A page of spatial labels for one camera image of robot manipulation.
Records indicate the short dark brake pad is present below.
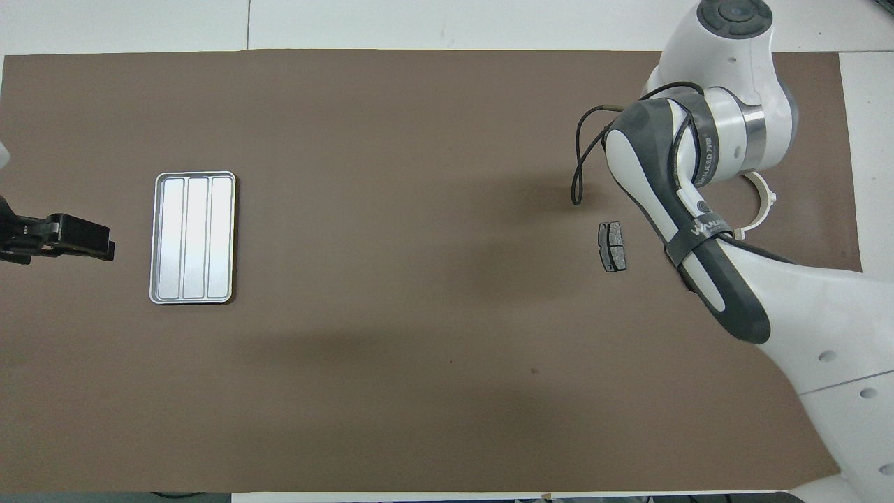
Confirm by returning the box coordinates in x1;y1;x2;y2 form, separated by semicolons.
598;221;627;272

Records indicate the white plastic half ring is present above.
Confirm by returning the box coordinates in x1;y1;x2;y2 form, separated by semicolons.
732;172;778;242

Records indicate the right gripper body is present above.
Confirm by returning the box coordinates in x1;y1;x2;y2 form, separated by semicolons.
765;70;799;173

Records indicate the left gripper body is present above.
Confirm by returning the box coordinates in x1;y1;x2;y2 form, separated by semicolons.
0;196;51;265

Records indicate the silver metal tray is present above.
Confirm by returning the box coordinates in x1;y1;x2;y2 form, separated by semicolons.
149;170;237;305

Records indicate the brown table mat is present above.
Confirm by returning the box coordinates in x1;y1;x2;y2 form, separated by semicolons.
0;49;861;495

